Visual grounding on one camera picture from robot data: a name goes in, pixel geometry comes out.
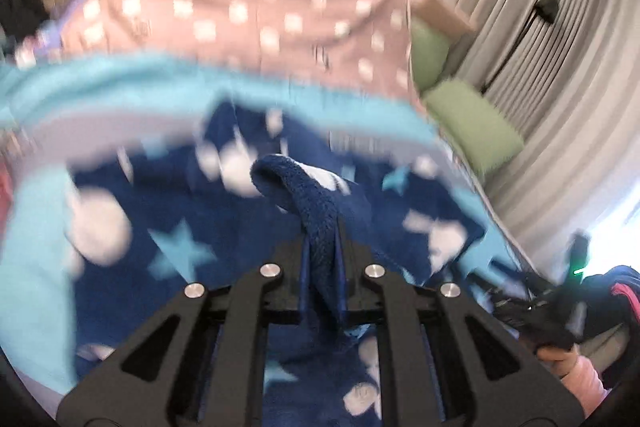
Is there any light blue and grey blanket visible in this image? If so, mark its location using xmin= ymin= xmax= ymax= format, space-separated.
xmin=0 ymin=52 xmax=531 ymax=400

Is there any navy star-print fleece garment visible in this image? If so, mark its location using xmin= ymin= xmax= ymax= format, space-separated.
xmin=65 ymin=99 xmax=506 ymax=427

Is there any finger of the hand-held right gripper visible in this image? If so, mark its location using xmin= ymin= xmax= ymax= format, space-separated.
xmin=471 ymin=259 xmax=538 ymax=309

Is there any person's right forearm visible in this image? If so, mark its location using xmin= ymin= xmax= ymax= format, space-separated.
xmin=556 ymin=354 xmax=612 ymax=408

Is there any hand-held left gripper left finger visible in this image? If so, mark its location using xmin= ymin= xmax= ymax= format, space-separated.
xmin=56 ymin=234 xmax=311 ymax=427

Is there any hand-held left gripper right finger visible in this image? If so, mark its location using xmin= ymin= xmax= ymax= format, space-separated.
xmin=334 ymin=218 xmax=586 ymax=427

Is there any dark cloth with pink trim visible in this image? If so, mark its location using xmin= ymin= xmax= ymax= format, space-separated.
xmin=580 ymin=264 xmax=640 ymax=388

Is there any green pillow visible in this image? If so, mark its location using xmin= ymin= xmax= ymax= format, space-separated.
xmin=409 ymin=18 xmax=451 ymax=92
xmin=422 ymin=79 xmax=525 ymax=180

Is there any brown cushion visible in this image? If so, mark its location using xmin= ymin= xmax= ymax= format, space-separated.
xmin=415 ymin=0 xmax=478 ymax=38

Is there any pink polka-dot bedsheet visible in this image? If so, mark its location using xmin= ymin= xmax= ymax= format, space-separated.
xmin=15 ymin=0 xmax=426 ymax=104

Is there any dark grey object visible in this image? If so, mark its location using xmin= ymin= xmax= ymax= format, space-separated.
xmin=0 ymin=0 xmax=47 ymax=38

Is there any person's right hand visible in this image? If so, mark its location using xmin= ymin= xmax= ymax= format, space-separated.
xmin=538 ymin=346 xmax=582 ymax=379

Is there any black lamp stand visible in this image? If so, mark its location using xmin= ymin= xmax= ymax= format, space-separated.
xmin=481 ymin=0 xmax=561 ymax=96

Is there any grey curtain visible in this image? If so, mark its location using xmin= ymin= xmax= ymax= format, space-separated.
xmin=450 ymin=0 xmax=640 ymax=280

